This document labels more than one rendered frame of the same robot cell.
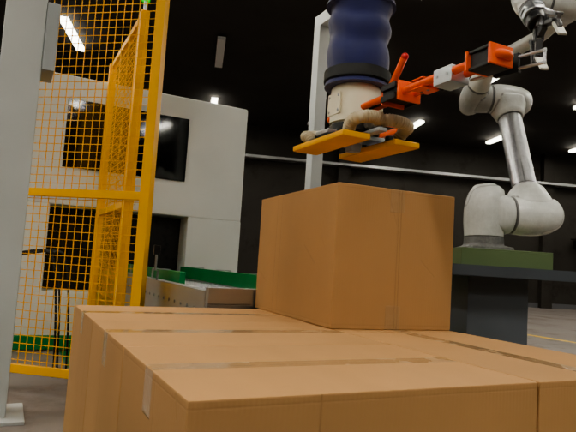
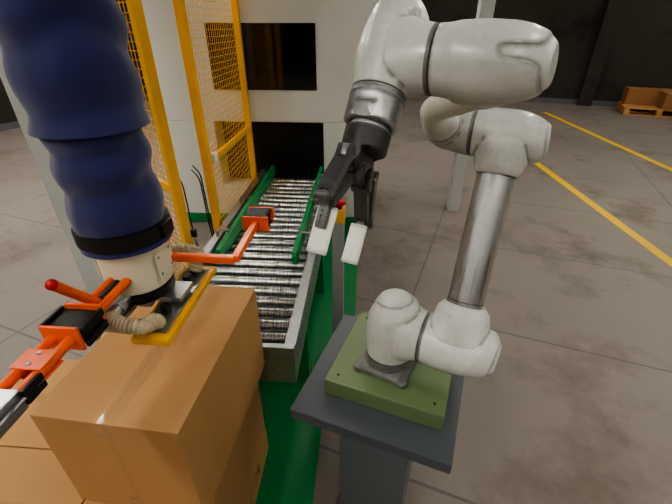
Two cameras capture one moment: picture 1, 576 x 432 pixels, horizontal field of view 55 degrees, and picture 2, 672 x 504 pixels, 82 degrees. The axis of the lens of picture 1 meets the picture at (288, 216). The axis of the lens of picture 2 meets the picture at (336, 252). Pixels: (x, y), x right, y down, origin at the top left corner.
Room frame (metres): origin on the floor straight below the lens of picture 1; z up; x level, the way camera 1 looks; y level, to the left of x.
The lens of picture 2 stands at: (1.37, -1.12, 1.80)
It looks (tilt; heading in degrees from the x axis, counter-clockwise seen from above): 31 degrees down; 31
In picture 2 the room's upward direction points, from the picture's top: straight up
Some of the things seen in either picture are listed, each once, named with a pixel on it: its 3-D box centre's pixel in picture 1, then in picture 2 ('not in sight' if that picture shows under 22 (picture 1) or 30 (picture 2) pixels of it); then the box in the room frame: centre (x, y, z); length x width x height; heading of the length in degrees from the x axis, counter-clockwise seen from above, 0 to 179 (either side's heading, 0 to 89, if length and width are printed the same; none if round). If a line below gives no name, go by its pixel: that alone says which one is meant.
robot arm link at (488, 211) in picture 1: (486, 210); (395, 323); (2.27, -0.81, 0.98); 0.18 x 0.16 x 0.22; 93
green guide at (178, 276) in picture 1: (139, 273); (247, 202); (3.41, 0.88, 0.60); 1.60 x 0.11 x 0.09; 27
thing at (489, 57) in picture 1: (488, 59); not in sight; (1.31, -0.46, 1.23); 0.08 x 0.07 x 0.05; 26
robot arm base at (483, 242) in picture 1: (481, 244); (391, 351); (2.28, -0.80, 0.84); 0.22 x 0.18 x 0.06; 2
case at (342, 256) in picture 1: (345, 257); (177, 383); (1.87, -0.20, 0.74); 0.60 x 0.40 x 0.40; 23
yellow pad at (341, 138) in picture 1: (328, 139); not in sight; (1.81, -0.12, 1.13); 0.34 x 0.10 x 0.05; 26
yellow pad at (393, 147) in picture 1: (376, 147); (178, 296); (1.90, -0.29, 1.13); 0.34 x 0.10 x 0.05; 26
